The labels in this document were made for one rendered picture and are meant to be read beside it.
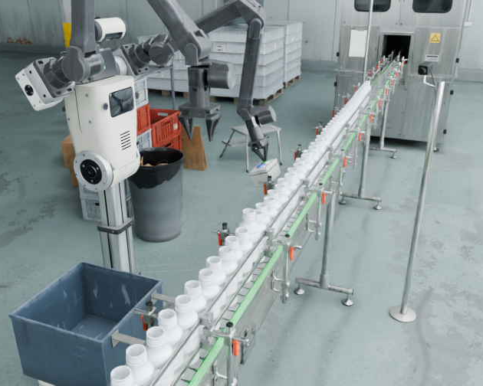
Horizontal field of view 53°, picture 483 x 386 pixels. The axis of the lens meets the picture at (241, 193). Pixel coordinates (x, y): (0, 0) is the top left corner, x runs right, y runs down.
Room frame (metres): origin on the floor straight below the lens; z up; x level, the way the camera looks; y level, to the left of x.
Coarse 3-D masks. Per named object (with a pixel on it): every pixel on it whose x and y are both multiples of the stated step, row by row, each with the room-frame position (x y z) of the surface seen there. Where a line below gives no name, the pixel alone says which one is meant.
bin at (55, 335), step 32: (64, 288) 1.30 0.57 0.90; (96, 288) 1.37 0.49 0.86; (128, 288) 1.32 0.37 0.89; (160, 288) 1.27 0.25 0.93; (32, 320) 1.08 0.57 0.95; (64, 320) 1.28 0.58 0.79; (96, 320) 1.35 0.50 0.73; (128, 320) 1.11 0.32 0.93; (32, 352) 1.08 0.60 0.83; (64, 352) 1.04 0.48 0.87; (96, 352) 1.00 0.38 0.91; (64, 384) 1.05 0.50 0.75; (96, 384) 1.01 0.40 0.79
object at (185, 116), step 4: (184, 112) 1.34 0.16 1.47; (188, 112) 1.34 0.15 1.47; (180, 116) 1.31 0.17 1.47; (184, 116) 1.31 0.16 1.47; (188, 116) 1.33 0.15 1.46; (180, 120) 1.31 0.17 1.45; (184, 120) 1.31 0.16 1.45; (188, 120) 1.36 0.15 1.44; (192, 120) 1.35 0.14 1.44; (184, 124) 1.31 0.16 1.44; (192, 124) 1.35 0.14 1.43; (184, 128) 1.32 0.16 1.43; (188, 128) 1.32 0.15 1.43; (192, 128) 1.35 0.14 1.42; (188, 132) 1.32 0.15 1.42; (192, 132) 1.35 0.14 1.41; (188, 136) 1.33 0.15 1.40
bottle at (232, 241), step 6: (228, 240) 1.17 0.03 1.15; (234, 240) 1.17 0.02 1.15; (228, 246) 1.14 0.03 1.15; (234, 246) 1.14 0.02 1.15; (234, 252) 1.14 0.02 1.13; (240, 252) 1.15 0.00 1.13; (234, 258) 1.13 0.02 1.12; (240, 258) 1.14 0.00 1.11; (240, 270) 1.14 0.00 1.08; (240, 276) 1.14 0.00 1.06; (240, 282) 1.14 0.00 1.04
